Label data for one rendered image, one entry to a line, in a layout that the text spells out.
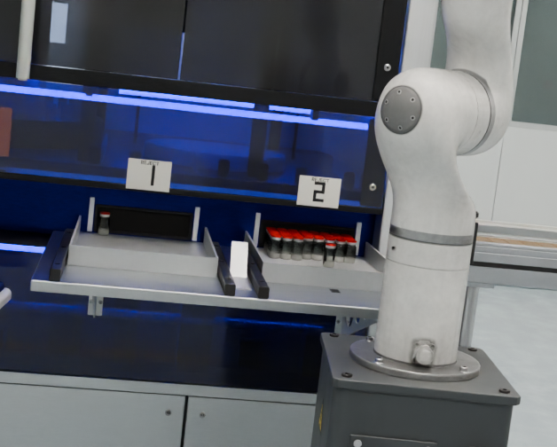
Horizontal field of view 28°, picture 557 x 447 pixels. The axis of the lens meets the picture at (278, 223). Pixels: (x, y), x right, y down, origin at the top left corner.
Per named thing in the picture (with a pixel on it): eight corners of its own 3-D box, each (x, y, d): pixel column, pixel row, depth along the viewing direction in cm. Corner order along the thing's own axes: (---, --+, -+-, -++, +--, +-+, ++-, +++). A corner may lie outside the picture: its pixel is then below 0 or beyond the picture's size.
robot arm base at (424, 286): (492, 388, 153) (511, 256, 151) (356, 373, 152) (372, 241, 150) (465, 351, 172) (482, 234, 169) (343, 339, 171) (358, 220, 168)
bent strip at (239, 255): (228, 272, 202) (231, 240, 202) (244, 273, 203) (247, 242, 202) (233, 289, 189) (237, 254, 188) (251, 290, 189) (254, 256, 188)
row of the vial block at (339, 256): (266, 254, 224) (269, 231, 224) (353, 262, 227) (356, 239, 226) (268, 256, 222) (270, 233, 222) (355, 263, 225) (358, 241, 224)
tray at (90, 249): (77, 231, 226) (79, 215, 226) (205, 243, 230) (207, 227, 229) (66, 264, 193) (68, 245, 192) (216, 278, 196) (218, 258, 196)
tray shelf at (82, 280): (52, 239, 226) (52, 230, 225) (387, 269, 235) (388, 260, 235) (29, 290, 179) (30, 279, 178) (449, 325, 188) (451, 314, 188)
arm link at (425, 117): (488, 242, 160) (512, 77, 157) (419, 250, 146) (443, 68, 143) (418, 227, 168) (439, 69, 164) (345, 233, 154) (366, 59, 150)
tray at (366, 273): (243, 247, 231) (245, 231, 230) (365, 258, 234) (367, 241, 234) (261, 281, 198) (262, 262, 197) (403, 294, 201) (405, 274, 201)
